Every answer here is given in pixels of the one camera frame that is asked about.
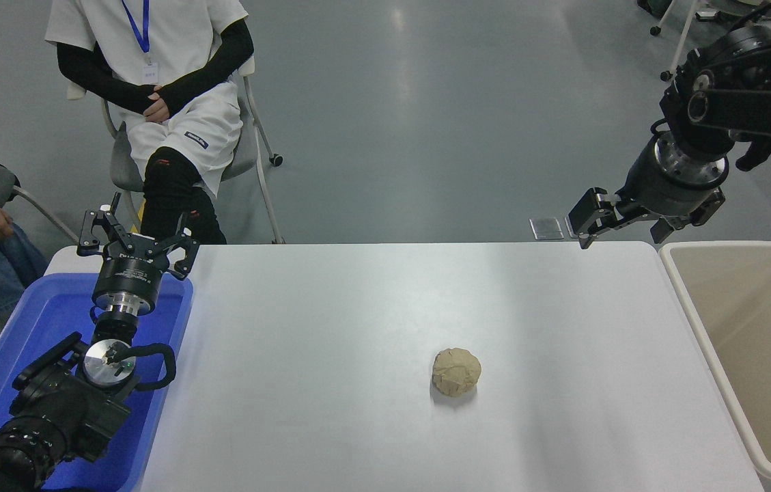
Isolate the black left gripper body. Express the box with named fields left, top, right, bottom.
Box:
left=93, top=249, right=169, bottom=304

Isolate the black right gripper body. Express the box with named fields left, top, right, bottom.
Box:
left=621, top=147, right=720, bottom=219

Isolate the tan paper ball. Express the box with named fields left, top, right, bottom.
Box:
left=432, top=347, right=483, bottom=398

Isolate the blue plastic tray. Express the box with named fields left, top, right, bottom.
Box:
left=0, top=272, right=195, bottom=492

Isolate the large pale plastic bin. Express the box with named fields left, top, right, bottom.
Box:
left=658, top=241, right=771, bottom=483

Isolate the blue lanyard with badge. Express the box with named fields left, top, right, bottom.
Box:
left=120, top=0, right=160, bottom=85

